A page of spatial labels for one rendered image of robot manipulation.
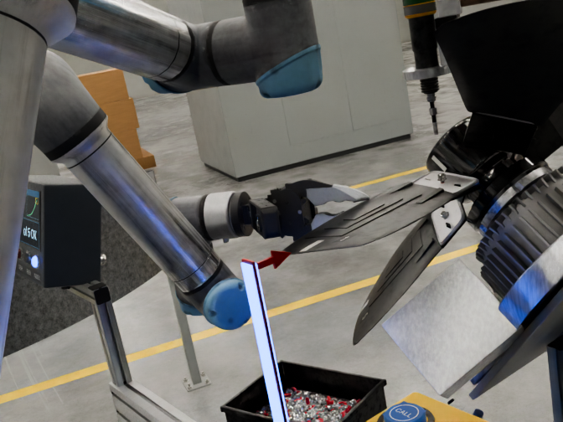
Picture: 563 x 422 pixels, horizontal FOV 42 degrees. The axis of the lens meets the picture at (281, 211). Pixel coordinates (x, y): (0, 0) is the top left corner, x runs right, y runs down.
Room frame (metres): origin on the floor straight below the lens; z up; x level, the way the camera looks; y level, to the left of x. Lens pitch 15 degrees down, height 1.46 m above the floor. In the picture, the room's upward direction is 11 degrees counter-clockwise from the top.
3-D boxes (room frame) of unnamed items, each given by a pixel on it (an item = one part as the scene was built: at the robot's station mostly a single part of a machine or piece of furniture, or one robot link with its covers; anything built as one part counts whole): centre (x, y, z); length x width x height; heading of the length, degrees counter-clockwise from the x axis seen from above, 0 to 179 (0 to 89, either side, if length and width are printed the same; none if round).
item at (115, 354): (1.26, 0.36, 0.96); 0.03 x 0.03 x 0.20; 34
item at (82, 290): (1.35, 0.41, 1.04); 0.24 x 0.03 x 0.03; 34
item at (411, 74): (1.02, -0.25, 1.40); 0.09 x 0.07 x 0.10; 69
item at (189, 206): (1.14, 0.16, 1.17); 0.11 x 0.08 x 0.09; 71
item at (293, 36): (0.84, -0.02, 1.43); 0.11 x 0.08 x 0.11; 60
